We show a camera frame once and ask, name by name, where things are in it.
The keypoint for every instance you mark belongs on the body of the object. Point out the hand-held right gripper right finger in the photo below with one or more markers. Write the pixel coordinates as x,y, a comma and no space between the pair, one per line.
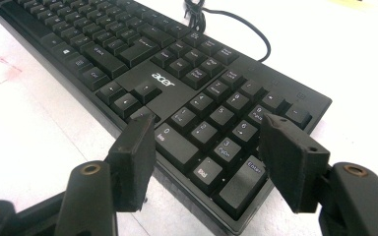
292,160

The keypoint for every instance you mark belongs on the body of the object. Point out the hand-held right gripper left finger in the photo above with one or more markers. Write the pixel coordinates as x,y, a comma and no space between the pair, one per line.
133,164

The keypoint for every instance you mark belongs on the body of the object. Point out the black computer keyboard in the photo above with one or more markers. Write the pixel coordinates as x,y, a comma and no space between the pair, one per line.
177,82

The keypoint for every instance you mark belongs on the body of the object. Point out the white table cover sheet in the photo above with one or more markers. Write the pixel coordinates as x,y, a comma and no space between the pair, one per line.
325,49

